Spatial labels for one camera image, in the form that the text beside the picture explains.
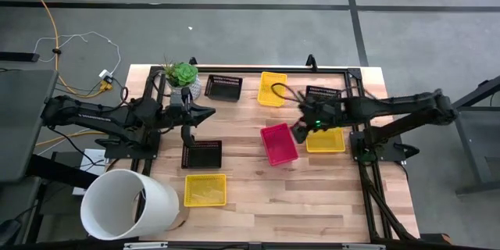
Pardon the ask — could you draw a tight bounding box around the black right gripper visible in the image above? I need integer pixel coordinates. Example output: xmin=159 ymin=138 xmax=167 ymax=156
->
xmin=291 ymin=95 xmax=347 ymax=145

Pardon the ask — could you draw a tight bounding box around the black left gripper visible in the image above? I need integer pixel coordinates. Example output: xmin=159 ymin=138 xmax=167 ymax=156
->
xmin=166 ymin=87 xmax=216 ymax=148

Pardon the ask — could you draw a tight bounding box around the yellow plastic basket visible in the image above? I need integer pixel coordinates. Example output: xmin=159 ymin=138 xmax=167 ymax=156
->
xmin=305 ymin=127 xmax=347 ymax=154
xmin=257 ymin=71 xmax=288 ymax=108
xmin=183 ymin=173 xmax=228 ymax=208

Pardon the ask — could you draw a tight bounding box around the black plastic basket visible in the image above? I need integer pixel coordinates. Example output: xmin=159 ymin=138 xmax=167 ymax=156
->
xmin=304 ymin=84 xmax=343 ymax=102
xmin=204 ymin=73 xmax=244 ymax=102
xmin=180 ymin=139 xmax=223 ymax=170

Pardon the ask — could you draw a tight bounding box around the white patterned plant pot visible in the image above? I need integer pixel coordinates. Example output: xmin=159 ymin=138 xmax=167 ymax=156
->
xmin=170 ymin=77 xmax=202 ymax=101

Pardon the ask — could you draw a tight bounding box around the green succulent plant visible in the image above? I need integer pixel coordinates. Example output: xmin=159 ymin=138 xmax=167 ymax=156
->
xmin=162 ymin=61 xmax=199 ymax=88

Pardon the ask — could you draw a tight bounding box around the white cylinder tube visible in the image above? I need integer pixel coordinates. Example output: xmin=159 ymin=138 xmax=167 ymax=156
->
xmin=80 ymin=168 xmax=180 ymax=241

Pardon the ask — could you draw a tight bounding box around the white box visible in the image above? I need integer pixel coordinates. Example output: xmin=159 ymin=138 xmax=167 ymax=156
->
xmin=72 ymin=148 xmax=110 ymax=196

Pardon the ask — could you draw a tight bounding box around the grey desk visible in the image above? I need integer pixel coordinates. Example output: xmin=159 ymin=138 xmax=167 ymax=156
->
xmin=0 ymin=69 xmax=59 ymax=183

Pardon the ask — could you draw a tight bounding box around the black floor bar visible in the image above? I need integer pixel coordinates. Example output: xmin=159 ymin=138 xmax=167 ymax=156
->
xmin=0 ymin=52 xmax=40 ymax=63

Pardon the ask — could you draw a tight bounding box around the black aluminium rig frame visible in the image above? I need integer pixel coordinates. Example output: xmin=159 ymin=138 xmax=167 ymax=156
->
xmin=105 ymin=64 xmax=421 ymax=243

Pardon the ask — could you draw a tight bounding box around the white cable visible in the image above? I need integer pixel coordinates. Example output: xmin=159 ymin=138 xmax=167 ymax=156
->
xmin=33 ymin=30 xmax=122 ymax=77

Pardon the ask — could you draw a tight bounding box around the silver metal bracket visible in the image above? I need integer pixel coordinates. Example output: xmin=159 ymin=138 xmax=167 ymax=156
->
xmin=342 ymin=243 xmax=386 ymax=250
xmin=123 ymin=241 xmax=169 ymax=250

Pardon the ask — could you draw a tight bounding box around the yellow cable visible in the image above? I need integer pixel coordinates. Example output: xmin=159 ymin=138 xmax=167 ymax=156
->
xmin=17 ymin=0 xmax=114 ymax=99

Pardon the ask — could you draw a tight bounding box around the black desk frame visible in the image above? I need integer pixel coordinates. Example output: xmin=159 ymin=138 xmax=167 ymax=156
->
xmin=430 ymin=74 xmax=500 ymax=195

